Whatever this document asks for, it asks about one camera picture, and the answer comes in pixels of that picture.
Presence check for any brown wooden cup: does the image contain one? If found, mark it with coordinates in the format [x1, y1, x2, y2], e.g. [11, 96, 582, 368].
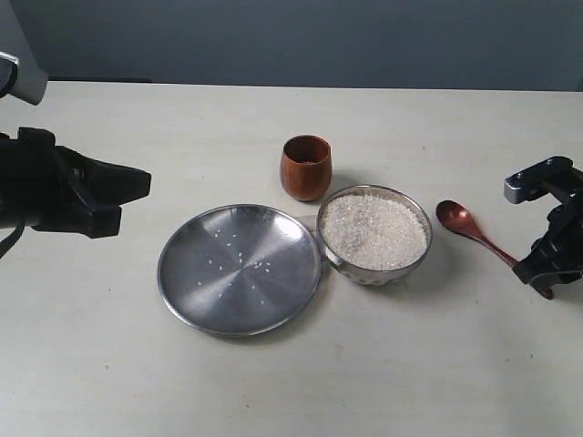
[280, 135, 332, 201]

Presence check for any clear tape on table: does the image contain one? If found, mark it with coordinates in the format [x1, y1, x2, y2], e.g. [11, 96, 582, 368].
[296, 214, 318, 233]

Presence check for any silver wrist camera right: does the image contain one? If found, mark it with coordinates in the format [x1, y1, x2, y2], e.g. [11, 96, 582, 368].
[504, 156, 574, 204]

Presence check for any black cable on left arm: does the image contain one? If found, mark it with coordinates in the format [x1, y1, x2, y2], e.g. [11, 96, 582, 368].
[0, 218, 26, 260]

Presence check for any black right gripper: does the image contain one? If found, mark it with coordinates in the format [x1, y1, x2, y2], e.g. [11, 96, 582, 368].
[513, 170, 582, 291]

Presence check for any round steel plate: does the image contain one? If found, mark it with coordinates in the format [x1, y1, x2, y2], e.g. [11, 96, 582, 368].
[157, 204, 323, 337]

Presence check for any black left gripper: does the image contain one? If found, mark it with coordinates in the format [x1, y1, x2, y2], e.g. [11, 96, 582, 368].
[1, 127, 151, 239]

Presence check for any steel bowl of rice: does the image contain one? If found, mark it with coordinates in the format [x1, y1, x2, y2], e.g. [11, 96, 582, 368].
[315, 185, 433, 286]

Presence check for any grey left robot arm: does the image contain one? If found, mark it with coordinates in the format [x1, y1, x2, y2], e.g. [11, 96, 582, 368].
[1, 1, 151, 246]

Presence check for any dark red wooden spoon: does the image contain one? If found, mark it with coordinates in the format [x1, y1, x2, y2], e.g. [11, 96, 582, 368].
[435, 199, 556, 300]

